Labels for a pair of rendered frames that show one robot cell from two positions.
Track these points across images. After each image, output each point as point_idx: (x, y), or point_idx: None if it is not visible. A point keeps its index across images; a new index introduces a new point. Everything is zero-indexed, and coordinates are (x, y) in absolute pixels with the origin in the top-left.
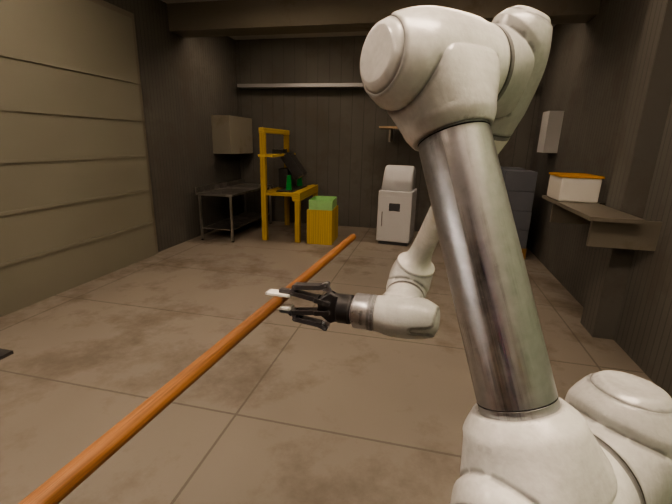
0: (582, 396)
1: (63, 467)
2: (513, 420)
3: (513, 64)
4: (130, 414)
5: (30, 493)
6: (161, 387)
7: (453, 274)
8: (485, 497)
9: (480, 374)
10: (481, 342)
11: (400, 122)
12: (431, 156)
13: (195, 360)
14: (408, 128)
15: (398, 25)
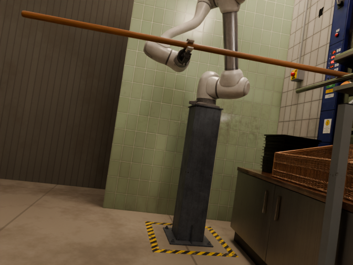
0: (215, 73)
1: (303, 64)
2: (238, 69)
3: None
4: (284, 60)
5: (310, 65)
6: (272, 58)
7: (236, 41)
8: (246, 78)
9: (237, 61)
10: None
11: (237, 6)
12: (237, 16)
13: (256, 55)
14: (237, 8)
15: None
